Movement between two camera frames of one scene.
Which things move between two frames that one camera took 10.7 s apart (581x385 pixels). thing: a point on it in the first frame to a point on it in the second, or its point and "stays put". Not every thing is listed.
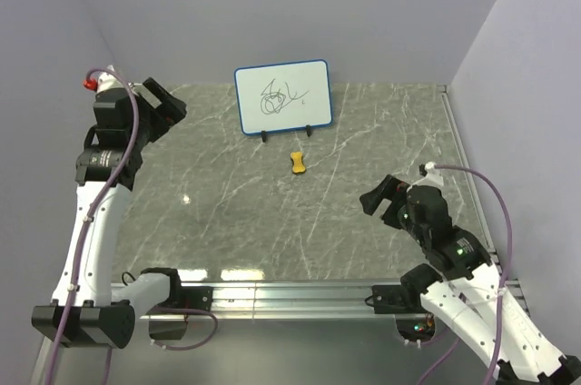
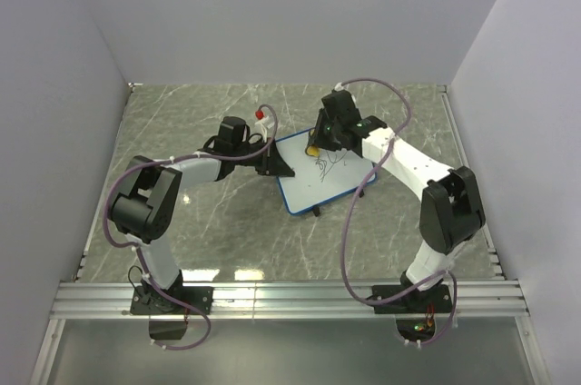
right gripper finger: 394,216 to 329,143
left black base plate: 192,297 stays put
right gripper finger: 386,190 to 317,135
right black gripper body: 417,229 to 333,130
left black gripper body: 147,125 to 260,162
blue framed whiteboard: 282,96 to 319,180
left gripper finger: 155,89 to 277,162
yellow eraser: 298,165 to 313,151
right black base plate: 397,300 stays put
